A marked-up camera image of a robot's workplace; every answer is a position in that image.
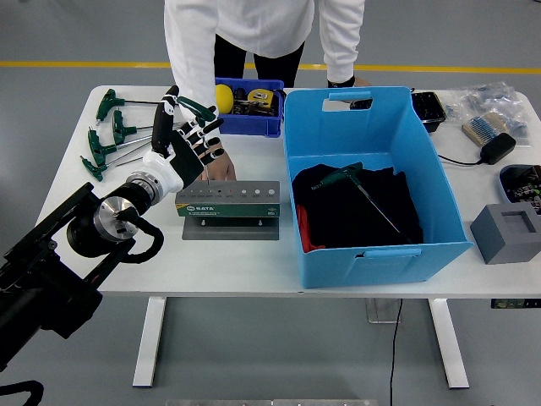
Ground white table leg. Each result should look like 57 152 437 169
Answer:
132 297 168 389
426 298 470 390

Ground yellow tape measure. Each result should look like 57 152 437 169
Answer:
247 88 274 109

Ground dark brown parts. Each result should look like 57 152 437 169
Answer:
232 100 279 118

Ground black power adapter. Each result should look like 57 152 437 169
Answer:
478 132 517 166

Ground grey foam block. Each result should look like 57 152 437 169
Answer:
469 203 541 266

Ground person's right hand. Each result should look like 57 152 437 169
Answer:
205 145 238 184

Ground hanging black cable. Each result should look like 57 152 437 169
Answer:
388 298 403 406

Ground black plastic tray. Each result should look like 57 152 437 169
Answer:
412 91 448 134

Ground black cloth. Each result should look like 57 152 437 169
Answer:
292 164 425 250

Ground green metal hex key stand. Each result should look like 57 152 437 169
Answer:
174 180 282 242

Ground black adapter cord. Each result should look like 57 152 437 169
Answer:
438 154 485 167

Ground dark electronic parts pile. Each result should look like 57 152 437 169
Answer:
506 167 541 215

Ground person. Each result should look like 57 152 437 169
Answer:
163 0 374 184

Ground table height control panel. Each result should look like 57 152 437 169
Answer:
489 299 541 310

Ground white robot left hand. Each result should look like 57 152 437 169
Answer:
142 84 226 194

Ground red cloth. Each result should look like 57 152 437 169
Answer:
294 205 326 255

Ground light blue storage box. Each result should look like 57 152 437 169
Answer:
281 86 475 291

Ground large green T-handle hex key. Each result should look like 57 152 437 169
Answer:
320 162 414 245

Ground thin green T-handle hex key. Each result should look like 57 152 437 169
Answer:
176 96 218 187

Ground blue-grey parts tray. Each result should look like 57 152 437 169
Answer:
498 164 541 204

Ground small blue parts bin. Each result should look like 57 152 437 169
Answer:
214 77 285 139

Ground clear bags of resistors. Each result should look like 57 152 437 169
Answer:
445 80 534 148

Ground clear plastic bracket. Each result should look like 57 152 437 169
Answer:
365 298 402 325

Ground yellow ball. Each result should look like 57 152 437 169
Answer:
215 84 235 115

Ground taped resistor strip bundle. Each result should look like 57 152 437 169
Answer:
461 112 512 148

